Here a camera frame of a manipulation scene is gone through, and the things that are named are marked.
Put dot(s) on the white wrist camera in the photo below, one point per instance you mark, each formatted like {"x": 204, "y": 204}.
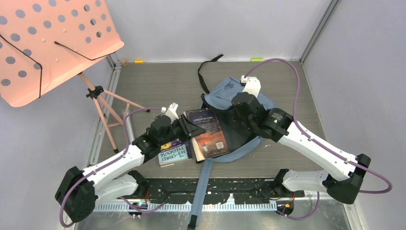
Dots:
{"x": 251, "y": 85}
{"x": 170, "y": 111}

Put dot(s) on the light blue backpack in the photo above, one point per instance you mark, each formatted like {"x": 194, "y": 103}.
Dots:
{"x": 241, "y": 140}

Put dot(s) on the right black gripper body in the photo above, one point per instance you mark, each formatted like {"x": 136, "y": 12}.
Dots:
{"x": 235, "y": 117}

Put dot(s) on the pink perforated music stand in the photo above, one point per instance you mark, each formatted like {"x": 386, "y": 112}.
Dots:
{"x": 44, "y": 43}

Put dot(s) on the green tape piece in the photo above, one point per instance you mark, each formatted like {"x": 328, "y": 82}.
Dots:
{"x": 256, "y": 59}

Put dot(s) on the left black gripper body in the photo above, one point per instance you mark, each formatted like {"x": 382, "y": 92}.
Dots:
{"x": 183, "y": 124}

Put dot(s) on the dark sunset cover book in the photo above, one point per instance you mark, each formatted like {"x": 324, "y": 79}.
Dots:
{"x": 212, "y": 143}

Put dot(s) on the silver metal cylinder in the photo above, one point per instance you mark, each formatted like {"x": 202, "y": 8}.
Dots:
{"x": 129, "y": 127}

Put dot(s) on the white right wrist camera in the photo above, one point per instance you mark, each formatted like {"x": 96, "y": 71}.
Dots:
{"x": 251, "y": 85}

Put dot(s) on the light blue Treehouse book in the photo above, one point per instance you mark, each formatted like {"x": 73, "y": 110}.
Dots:
{"x": 174, "y": 152}

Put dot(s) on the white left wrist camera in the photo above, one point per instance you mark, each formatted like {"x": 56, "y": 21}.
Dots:
{"x": 170, "y": 111}

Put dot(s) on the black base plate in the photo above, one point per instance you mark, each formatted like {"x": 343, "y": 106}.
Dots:
{"x": 219, "y": 190}

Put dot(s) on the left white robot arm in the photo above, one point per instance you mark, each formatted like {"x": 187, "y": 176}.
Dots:
{"x": 81, "y": 190}

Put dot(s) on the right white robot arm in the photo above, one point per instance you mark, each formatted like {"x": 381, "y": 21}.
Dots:
{"x": 342, "y": 173}

